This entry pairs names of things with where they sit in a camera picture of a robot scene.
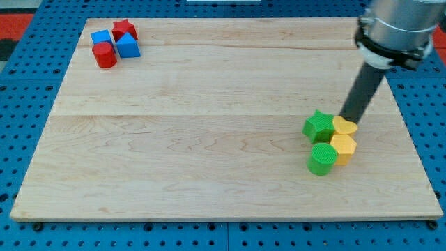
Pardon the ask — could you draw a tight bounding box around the green star block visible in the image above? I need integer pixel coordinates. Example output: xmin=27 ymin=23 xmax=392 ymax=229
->
xmin=302 ymin=110 xmax=335 ymax=144

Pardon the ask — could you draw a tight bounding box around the green cylinder block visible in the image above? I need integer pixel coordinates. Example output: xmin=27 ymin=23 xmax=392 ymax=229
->
xmin=307 ymin=143 xmax=338 ymax=176

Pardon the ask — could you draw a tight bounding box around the yellow heart block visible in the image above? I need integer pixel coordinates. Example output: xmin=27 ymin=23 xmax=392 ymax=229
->
xmin=332 ymin=116 xmax=358 ymax=137

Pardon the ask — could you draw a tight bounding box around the yellow hexagon block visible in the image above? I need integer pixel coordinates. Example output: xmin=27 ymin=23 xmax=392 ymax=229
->
xmin=330 ymin=134 xmax=357 ymax=166

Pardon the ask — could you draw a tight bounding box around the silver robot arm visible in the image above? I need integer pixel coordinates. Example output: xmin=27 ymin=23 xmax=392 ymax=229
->
xmin=355 ymin=0 xmax=445 ymax=70

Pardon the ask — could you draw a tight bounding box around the light wooden board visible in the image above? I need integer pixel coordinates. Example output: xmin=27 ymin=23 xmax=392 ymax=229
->
xmin=10 ymin=18 xmax=443 ymax=222

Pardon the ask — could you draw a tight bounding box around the blue triangle block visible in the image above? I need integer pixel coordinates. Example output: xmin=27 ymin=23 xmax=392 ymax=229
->
xmin=116 ymin=32 xmax=141 ymax=58

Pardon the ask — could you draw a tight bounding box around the red cylinder block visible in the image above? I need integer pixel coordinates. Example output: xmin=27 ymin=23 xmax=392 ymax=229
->
xmin=92 ymin=42 xmax=117 ymax=68

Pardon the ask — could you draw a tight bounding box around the red star block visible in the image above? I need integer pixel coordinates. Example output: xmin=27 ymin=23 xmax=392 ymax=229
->
xmin=111 ymin=19 xmax=139 ymax=42

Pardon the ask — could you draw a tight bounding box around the blue cube block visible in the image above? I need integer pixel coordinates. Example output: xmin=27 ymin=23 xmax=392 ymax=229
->
xmin=91 ymin=29 xmax=113 ymax=45

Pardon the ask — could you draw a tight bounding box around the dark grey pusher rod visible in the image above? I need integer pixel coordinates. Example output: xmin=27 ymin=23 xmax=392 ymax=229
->
xmin=339 ymin=63 xmax=387 ymax=123

